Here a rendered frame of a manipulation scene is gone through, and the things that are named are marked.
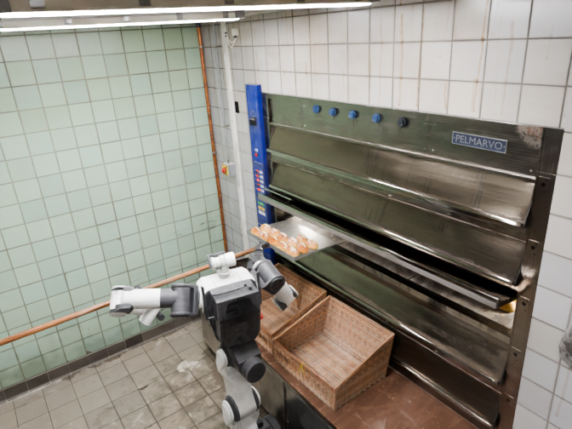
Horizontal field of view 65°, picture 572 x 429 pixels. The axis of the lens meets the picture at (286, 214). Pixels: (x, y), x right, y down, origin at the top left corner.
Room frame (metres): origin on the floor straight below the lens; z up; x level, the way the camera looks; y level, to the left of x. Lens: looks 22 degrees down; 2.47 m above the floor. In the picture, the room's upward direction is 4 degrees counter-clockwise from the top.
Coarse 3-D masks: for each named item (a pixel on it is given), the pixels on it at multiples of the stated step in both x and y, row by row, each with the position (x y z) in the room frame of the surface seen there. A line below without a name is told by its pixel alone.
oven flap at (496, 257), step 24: (288, 168) 2.97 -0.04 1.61; (288, 192) 2.85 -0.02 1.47; (312, 192) 2.69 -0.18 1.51; (336, 192) 2.53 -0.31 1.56; (360, 192) 2.39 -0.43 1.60; (360, 216) 2.32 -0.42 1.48; (384, 216) 2.20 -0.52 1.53; (408, 216) 2.09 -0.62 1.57; (432, 216) 1.98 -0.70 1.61; (408, 240) 2.01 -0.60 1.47; (432, 240) 1.93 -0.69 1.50; (456, 240) 1.84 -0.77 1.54; (480, 240) 1.76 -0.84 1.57; (504, 240) 1.68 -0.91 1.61; (480, 264) 1.71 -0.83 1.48; (504, 264) 1.64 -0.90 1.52
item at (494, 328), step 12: (336, 252) 2.52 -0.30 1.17; (348, 252) 2.49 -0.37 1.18; (360, 264) 2.35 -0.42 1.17; (372, 264) 2.32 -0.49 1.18; (384, 276) 2.19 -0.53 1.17; (396, 276) 2.16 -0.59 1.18; (408, 288) 2.05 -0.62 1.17; (420, 288) 2.03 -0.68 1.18; (432, 300) 1.92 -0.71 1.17; (444, 300) 1.90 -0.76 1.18; (456, 312) 1.81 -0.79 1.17; (468, 312) 1.78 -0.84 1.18; (480, 324) 1.70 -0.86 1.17; (492, 324) 1.68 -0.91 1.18; (504, 336) 1.61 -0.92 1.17
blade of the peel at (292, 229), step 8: (272, 224) 2.99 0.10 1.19; (280, 224) 2.99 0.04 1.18; (288, 224) 2.98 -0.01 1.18; (296, 224) 2.97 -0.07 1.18; (248, 232) 2.85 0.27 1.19; (280, 232) 2.84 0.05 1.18; (288, 232) 2.83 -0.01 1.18; (296, 232) 2.82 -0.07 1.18; (304, 232) 2.81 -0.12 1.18; (312, 232) 2.80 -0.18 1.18; (264, 240) 2.68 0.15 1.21; (320, 240) 2.67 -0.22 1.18; (328, 240) 2.67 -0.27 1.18; (272, 248) 2.60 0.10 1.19; (320, 248) 2.56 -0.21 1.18; (288, 256) 2.46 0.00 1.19; (296, 256) 2.43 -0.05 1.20; (304, 256) 2.46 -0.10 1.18
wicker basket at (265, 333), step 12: (276, 264) 3.01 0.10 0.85; (288, 276) 2.90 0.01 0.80; (300, 276) 2.80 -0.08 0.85; (300, 288) 2.77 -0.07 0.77; (264, 300) 2.92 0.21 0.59; (300, 300) 2.73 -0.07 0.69; (264, 312) 2.76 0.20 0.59; (276, 312) 2.75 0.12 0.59; (288, 312) 2.74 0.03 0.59; (300, 312) 2.45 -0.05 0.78; (264, 324) 2.62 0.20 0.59; (288, 324) 2.39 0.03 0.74; (264, 336) 2.37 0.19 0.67; (276, 336) 2.33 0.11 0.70
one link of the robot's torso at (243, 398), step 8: (216, 352) 1.85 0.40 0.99; (224, 352) 1.82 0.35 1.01; (216, 360) 1.86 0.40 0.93; (224, 360) 1.80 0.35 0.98; (224, 368) 1.82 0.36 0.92; (232, 368) 1.88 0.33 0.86; (224, 376) 1.85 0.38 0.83; (232, 376) 1.84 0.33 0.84; (240, 376) 1.86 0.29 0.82; (232, 384) 1.83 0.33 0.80; (240, 384) 1.85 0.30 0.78; (248, 384) 1.87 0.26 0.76; (232, 392) 1.83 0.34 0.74; (240, 392) 1.84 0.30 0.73; (248, 392) 1.86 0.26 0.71; (232, 400) 1.83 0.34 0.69; (240, 400) 1.82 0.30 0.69; (248, 400) 1.84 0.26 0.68; (256, 400) 1.86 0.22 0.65; (232, 408) 1.80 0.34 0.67; (240, 408) 1.80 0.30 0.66; (248, 408) 1.82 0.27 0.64; (256, 408) 1.85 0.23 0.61; (240, 416) 1.79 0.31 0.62
